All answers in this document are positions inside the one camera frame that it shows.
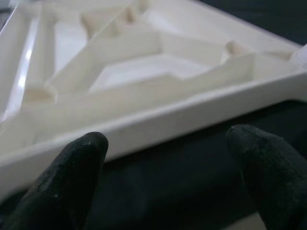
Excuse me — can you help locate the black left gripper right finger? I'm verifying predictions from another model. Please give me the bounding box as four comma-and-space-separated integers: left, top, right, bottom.
226, 124, 307, 230

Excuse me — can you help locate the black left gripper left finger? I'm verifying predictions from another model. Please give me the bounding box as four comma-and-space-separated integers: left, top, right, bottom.
0, 131, 109, 230

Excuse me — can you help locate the white plastic table top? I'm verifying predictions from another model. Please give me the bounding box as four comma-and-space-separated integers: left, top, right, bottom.
0, 0, 307, 195

